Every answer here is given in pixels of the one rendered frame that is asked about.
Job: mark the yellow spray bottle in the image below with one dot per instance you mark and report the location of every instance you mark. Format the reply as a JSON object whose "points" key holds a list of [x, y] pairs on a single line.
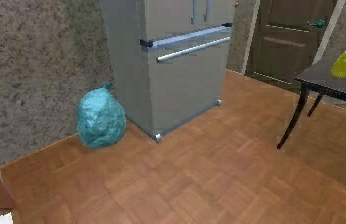
{"points": [[341, 65]]}

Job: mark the grey fridge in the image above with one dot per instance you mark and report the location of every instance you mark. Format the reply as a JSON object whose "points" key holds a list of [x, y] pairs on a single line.
{"points": [[177, 86]]}

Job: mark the teal garbage bag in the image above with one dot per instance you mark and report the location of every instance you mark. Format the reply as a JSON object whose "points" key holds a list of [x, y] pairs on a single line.
{"points": [[101, 118]]}

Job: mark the black table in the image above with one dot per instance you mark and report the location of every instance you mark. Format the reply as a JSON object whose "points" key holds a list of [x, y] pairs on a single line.
{"points": [[327, 81]]}

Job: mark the dark brown room door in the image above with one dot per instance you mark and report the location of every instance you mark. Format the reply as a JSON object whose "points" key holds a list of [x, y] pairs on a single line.
{"points": [[287, 40]]}

